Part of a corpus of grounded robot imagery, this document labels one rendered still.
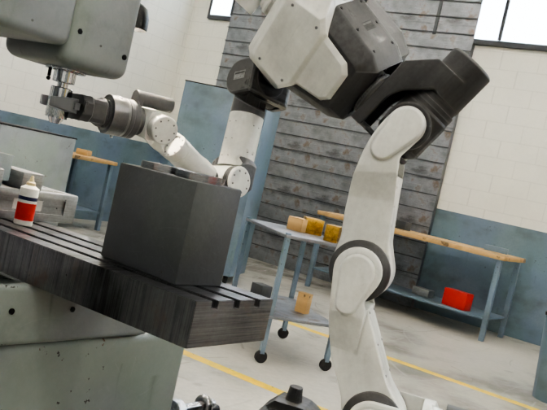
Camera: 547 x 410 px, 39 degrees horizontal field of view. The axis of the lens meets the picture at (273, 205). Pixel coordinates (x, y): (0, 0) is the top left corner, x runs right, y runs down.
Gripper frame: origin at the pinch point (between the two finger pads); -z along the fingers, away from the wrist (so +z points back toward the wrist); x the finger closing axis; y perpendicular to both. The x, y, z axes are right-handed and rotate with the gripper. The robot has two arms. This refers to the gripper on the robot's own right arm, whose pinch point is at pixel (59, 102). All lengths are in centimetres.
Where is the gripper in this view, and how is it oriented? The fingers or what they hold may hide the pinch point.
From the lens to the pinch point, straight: 172.7
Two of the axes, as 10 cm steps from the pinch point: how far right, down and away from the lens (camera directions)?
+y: -2.1, 9.8, 0.5
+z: 7.8, 1.4, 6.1
